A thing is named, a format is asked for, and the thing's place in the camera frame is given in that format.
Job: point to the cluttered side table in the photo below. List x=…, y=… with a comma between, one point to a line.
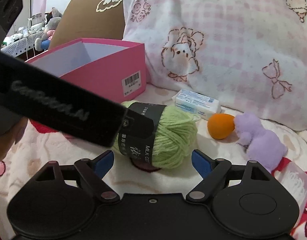
x=24, y=40

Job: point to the white blue tissue pack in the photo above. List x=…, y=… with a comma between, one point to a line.
x=197, y=104

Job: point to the purple plush toy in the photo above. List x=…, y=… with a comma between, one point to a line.
x=261, y=145

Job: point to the orange makeup sponge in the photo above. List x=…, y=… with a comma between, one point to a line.
x=220, y=125

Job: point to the pink checked pillow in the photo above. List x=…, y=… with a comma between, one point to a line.
x=250, y=55

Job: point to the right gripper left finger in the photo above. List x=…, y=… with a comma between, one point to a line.
x=91, y=174

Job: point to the green yarn ball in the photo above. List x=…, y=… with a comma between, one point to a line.
x=173, y=138

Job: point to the brown cloud pillow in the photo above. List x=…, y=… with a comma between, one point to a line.
x=90, y=19

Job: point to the grey plush toy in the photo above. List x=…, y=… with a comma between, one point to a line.
x=52, y=21

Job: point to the pink cardboard box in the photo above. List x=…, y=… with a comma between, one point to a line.
x=113, y=69

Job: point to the person's left hand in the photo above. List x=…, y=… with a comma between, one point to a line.
x=11, y=137

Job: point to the clear plastic swab box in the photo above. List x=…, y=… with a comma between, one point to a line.
x=294, y=180

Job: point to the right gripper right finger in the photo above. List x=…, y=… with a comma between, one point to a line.
x=213, y=173

